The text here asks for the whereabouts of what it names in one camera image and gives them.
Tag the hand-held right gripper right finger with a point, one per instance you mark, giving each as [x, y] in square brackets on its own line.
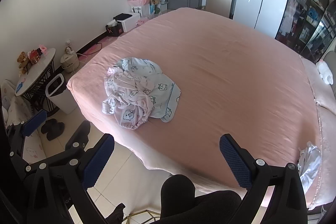
[235, 165]

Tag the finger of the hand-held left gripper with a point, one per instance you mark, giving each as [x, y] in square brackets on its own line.
[78, 134]
[34, 121]

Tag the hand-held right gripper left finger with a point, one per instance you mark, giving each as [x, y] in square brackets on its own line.
[97, 163]

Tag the pink printed pajama pants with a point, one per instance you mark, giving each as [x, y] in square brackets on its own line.
[126, 98]

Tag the light blue printed pajama top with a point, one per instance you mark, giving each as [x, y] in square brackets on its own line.
[162, 98]

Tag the black slipper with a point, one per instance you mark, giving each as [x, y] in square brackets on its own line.
[56, 132]
[48, 125]

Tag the white trash bin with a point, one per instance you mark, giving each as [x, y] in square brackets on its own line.
[61, 100]

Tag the round white side table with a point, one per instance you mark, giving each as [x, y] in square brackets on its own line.
[39, 74]

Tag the brown teddy bear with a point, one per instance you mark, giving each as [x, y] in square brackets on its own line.
[24, 61]

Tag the person's black trouser legs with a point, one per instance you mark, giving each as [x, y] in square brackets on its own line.
[178, 195]

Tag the red gift box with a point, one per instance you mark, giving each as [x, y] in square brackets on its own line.
[35, 56]

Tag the beige rice cooker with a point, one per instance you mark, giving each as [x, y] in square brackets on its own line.
[69, 62]

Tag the white plastic bag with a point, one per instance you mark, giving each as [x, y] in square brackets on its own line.
[309, 166]

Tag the pink bed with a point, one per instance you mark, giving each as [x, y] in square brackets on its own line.
[223, 69]

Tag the black box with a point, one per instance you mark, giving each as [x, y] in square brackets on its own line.
[114, 29]

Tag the white storage box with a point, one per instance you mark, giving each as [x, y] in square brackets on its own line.
[128, 23]

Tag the white plush toy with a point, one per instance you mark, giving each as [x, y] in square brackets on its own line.
[325, 71]

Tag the white paper bag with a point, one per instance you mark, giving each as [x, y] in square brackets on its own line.
[136, 11]

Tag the grey padded headboard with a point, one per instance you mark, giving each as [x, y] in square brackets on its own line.
[331, 58]

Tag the pink gift bag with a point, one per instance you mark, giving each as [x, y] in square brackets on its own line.
[137, 1]

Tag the small white bin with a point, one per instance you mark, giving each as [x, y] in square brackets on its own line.
[163, 6]

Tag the black oval standing mirror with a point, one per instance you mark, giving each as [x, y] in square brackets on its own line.
[324, 27]

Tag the black glass cabinet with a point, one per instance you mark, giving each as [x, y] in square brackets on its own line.
[302, 11]

